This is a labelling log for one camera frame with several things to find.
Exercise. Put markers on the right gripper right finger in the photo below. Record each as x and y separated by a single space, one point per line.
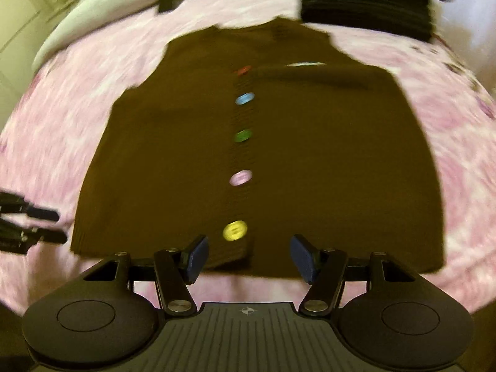
323 270

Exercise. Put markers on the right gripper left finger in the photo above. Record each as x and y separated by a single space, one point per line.
176 270

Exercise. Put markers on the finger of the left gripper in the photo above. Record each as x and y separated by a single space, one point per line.
14 204
18 240

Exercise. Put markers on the brown knit cardigan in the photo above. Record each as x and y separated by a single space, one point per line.
252 136

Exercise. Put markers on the pink floral bedspread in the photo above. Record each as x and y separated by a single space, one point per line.
50 139

